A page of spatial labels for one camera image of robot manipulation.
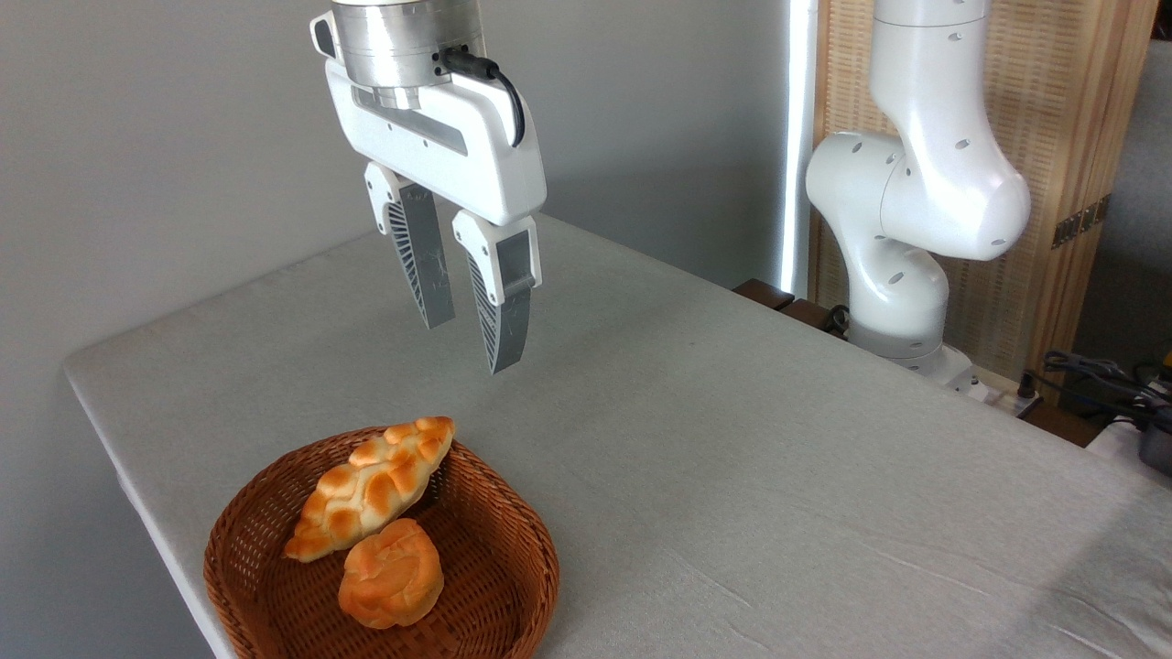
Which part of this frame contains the black cable bundle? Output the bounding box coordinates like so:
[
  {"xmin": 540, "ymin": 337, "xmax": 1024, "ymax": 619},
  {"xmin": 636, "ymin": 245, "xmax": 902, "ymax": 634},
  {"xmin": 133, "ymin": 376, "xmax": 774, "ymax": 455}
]
[{"xmin": 1042, "ymin": 350, "xmax": 1172, "ymax": 431}]

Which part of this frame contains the dark wooden block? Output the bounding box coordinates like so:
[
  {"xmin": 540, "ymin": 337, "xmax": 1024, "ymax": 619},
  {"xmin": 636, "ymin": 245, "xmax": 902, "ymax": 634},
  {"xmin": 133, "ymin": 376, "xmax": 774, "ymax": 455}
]
[
  {"xmin": 732, "ymin": 278, "xmax": 796, "ymax": 312},
  {"xmin": 778, "ymin": 297, "xmax": 845, "ymax": 334}
]

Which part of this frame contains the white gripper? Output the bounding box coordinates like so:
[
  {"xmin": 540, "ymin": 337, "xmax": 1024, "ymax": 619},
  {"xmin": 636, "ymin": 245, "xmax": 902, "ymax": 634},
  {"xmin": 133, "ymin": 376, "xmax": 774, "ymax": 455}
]
[{"xmin": 309, "ymin": 11, "xmax": 548, "ymax": 375}]

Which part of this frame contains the round bread bun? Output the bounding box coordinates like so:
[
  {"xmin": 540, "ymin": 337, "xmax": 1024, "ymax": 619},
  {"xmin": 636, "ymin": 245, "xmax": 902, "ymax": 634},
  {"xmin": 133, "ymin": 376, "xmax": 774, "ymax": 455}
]
[{"xmin": 338, "ymin": 518, "xmax": 446, "ymax": 631}]

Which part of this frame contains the long braided bread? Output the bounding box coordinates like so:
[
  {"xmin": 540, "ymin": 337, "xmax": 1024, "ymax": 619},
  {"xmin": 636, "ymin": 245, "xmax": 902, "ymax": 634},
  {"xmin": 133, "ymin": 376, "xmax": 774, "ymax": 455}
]
[{"xmin": 282, "ymin": 416, "xmax": 457, "ymax": 564}]

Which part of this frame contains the metal screen hinge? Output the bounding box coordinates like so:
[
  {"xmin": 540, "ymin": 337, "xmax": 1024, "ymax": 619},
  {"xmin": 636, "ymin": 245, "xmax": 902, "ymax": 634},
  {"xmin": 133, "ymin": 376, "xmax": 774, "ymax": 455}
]
[{"xmin": 1051, "ymin": 194, "xmax": 1112, "ymax": 250}]

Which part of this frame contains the grey tablecloth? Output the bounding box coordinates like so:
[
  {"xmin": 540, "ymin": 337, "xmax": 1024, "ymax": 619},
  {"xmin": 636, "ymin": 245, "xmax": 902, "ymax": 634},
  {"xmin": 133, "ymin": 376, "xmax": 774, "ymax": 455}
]
[{"xmin": 62, "ymin": 212, "xmax": 1172, "ymax": 659}]

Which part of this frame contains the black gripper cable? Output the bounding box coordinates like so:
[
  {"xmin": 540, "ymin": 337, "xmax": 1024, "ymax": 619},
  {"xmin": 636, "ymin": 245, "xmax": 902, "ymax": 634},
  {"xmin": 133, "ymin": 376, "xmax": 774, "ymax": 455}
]
[{"xmin": 435, "ymin": 46, "xmax": 527, "ymax": 149}]

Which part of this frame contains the white power strip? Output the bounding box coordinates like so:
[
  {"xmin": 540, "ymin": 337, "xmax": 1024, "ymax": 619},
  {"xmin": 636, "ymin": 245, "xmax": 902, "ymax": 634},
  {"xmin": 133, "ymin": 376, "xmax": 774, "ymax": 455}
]
[{"xmin": 969, "ymin": 366, "xmax": 1045, "ymax": 415}]

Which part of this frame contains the brown wicker basket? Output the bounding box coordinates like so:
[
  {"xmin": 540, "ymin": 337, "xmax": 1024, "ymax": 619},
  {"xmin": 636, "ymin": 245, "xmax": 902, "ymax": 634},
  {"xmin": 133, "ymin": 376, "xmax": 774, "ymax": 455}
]
[{"xmin": 203, "ymin": 426, "xmax": 560, "ymax": 659}]

